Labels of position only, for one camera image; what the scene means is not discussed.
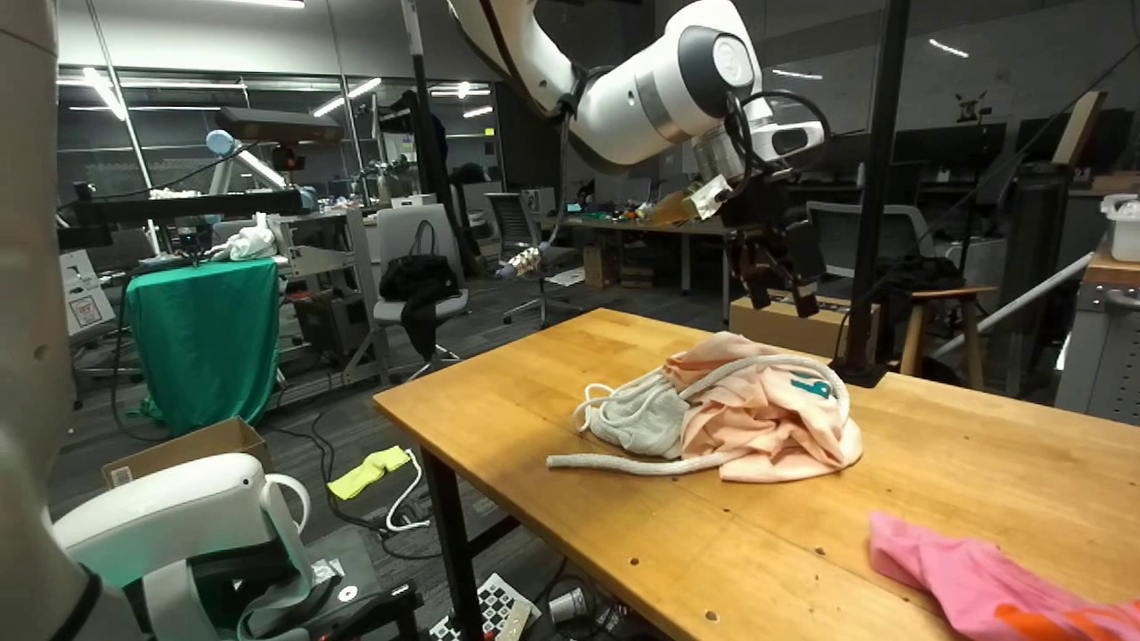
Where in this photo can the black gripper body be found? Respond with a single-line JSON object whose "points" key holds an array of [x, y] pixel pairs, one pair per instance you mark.
{"points": [[776, 244]]}

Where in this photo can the peach shirt with teal print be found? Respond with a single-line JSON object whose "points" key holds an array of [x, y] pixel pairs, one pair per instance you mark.
{"points": [[765, 415]]}

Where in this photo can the white cloth bag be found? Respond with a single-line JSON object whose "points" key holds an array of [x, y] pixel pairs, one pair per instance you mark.
{"points": [[642, 415]]}

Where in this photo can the pink shirt with orange print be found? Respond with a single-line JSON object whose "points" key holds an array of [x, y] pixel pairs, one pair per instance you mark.
{"points": [[990, 595]]}

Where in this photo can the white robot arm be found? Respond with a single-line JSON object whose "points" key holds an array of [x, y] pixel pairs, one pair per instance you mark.
{"points": [[697, 85]]}

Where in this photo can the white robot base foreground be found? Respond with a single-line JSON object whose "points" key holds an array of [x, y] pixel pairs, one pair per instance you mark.
{"points": [[189, 555]]}

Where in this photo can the black vertical pole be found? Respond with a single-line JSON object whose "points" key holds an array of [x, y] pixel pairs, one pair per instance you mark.
{"points": [[859, 359]]}

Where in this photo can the wooden stool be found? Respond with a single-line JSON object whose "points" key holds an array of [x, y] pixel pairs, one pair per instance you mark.
{"points": [[943, 338]]}

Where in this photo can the white plastic bin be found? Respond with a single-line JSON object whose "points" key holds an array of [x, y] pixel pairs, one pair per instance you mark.
{"points": [[1124, 225]]}

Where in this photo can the yellow green power strip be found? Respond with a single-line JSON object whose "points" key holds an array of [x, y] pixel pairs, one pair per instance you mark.
{"points": [[370, 472]]}

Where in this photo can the green cloth covered table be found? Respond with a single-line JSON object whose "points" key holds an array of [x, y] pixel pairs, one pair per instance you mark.
{"points": [[207, 339]]}

